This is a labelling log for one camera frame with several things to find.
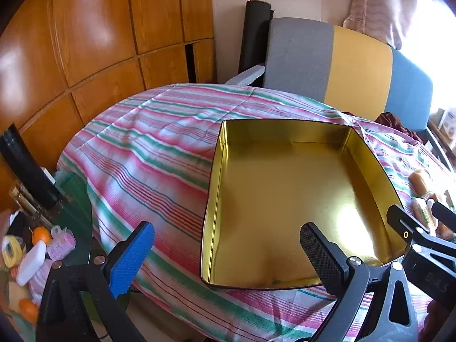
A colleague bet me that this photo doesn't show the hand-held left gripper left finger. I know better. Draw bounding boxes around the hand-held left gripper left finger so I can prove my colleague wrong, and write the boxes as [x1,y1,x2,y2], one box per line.
[36,221,155,342]

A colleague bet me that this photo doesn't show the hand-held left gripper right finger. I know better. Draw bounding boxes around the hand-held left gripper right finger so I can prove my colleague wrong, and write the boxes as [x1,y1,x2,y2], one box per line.
[299,222,421,342]

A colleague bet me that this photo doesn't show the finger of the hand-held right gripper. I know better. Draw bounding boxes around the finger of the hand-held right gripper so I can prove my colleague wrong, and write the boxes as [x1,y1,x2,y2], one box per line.
[432,200,456,234]
[386,204,433,249]

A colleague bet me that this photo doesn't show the green label bread packet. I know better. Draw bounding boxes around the green label bread packet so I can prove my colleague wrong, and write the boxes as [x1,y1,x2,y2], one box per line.
[411,198,439,232]

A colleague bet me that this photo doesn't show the gold metal tin box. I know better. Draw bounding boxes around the gold metal tin box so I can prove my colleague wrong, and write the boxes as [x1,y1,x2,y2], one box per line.
[199,119,408,291]

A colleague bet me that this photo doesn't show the person's right hand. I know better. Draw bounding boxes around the person's right hand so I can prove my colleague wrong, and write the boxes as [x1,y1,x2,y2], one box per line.
[418,299,456,342]

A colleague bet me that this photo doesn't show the green glass side table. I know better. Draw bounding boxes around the green glass side table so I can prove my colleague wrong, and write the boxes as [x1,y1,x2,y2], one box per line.
[0,171,94,332]

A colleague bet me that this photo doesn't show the pink hair rollers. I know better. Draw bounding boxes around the pink hair rollers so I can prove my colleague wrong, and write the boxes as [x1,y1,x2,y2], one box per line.
[48,226,77,260]

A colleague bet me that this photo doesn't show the orange fruit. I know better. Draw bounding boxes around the orange fruit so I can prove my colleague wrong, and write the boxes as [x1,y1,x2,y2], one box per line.
[32,227,51,246]
[19,298,39,323]

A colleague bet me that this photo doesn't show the white cardboard box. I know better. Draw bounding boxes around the white cardboard box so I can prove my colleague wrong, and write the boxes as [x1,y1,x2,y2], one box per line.
[438,109,456,132]

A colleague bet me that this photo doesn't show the dark red cloth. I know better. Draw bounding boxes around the dark red cloth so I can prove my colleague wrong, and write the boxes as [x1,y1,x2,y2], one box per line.
[378,112,428,143]

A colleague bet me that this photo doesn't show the white plastic bottle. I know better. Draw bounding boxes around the white plastic bottle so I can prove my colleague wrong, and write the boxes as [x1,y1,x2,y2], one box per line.
[17,241,47,286]

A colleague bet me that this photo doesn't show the striped pink green tablecloth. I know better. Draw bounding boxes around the striped pink green tablecloth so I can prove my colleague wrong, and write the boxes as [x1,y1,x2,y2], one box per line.
[57,83,456,342]

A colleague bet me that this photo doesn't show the yellow white round roll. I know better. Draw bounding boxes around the yellow white round roll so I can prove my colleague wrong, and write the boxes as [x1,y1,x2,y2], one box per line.
[2,235,25,268]

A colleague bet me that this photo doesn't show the brass metal fitting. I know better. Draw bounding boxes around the brass metal fitting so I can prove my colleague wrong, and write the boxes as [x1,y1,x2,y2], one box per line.
[9,183,40,218]

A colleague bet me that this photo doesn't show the black cylinder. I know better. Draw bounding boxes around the black cylinder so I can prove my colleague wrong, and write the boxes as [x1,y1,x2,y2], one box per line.
[0,123,59,209]

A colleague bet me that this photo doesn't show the grey yellow blue chair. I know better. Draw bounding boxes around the grey yellow blue chair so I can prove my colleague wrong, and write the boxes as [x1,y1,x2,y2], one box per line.
[262,17,455,172]

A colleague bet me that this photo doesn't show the white foam piece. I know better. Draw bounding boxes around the white foam piece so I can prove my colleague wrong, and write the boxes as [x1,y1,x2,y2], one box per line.
[224,63,266,87]

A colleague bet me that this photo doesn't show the pink patterned curtain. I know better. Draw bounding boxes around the pink patterned curtain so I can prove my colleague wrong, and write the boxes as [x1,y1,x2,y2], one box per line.
[347,0,417,48]

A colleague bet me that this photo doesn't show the black rolled mat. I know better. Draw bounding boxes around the black rolled mat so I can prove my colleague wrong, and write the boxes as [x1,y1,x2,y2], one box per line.
[238,0,273,75]

